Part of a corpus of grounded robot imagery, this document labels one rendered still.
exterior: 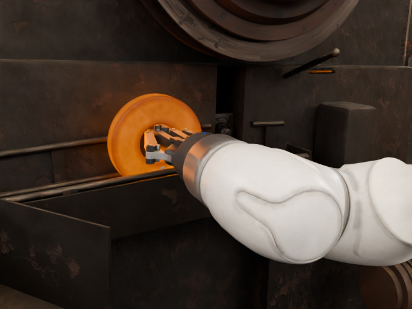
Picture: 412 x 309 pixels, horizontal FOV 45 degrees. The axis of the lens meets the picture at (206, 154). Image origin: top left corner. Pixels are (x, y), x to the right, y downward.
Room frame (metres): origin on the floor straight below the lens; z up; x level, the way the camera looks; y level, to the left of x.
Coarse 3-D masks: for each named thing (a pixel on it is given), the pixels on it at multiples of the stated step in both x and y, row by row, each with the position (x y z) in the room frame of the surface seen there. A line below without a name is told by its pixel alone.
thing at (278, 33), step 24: (192, 0) 0.77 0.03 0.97; (216, 0) 0.78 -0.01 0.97; (240, 0) 0.79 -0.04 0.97; (264, 0) 0.80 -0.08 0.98; (312, 0) 0.84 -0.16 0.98; (336, 0) 0.89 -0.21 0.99; (216, 24) 0.79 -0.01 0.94; (240, 24) 0.81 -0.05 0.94; (264, 24) 0.83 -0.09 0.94; (288, 24) 0.85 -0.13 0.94; (312, 24) 0.87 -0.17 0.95
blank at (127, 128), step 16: (144, 96) 0.79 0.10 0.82; (160, 96) 0.78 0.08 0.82; (128, 112) 0.76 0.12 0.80; (144, 112) 0.77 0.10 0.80; (160, 112) 0.78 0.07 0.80; (176, 112) 0.80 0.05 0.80; (192, 112) 0.81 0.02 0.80; (112, 128) 0.77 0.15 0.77; (128, 128) 0.76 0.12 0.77; (144, 128) 0.77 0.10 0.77; (176, 128) 0.80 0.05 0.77; (192, 128) 0.81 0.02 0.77; (112, 144) 0.75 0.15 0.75; (128, 144) 0.76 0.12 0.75; (112, 160) 0.77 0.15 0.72; (128, 160) 0.76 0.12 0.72; (144, 160) 0.78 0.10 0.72; (160, 160) 0.80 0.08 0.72
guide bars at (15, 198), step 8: (312, 160) 0.90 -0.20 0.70; (168, 168) 0.78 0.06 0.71; (128, 176) 0.75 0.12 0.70; (136, 176) 0.76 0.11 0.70; (144, 176) 0.76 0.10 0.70; (152, 176) 0.77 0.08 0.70; (160, 176) 0.77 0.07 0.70; (80, 184) 0.72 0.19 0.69; (88, 184) 0.72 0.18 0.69; (96, 184) 0.73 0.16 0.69; (104, 184) 0.73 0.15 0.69; (112, 184) 0.74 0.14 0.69; (120, 184) 0.74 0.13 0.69; (40, 192) 0.69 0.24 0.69; (48, 192) 0.70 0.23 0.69; (56, 192) 0.70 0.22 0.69; (64, 192) 0.70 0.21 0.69; (72, 192) 0.71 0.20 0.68; (16, 200) 0.68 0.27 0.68; (24, 200) 0.68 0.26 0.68; (32, 200) 0.69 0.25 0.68
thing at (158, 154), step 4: (156, 148) 0.66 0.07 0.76; (148, 152) 0.65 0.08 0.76; (152, 152) 0.65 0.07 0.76; (156, 152) 0.66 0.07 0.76; (160, 152) 0.66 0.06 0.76; (148, 156) 0.65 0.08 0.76; (152, 156) 0.65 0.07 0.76; (156, 156) 0.65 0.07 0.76; (160, 156) 0.65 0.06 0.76; (164, 156) 0.65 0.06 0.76; (168, 156) 0.65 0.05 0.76; (156, 160) 0.67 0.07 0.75
